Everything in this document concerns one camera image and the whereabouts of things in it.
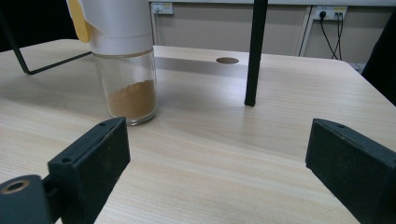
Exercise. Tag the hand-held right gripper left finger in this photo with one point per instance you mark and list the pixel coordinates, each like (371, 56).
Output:
(90, 168)

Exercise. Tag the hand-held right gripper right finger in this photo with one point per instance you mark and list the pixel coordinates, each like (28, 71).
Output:
(355, 174)

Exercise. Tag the glass spice jar white lid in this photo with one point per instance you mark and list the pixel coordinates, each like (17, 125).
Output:
(124, 31)

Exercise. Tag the dark curtain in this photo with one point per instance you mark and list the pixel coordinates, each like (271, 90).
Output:
(37, 18)
(383, 62)

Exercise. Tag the white conduit under socket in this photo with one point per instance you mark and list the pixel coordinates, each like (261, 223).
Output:
(155, 29)

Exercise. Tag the black metal post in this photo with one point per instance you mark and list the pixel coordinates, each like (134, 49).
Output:
(256, 46)

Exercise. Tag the white wall socket with plugs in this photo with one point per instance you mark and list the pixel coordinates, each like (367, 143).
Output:
(330, 14)

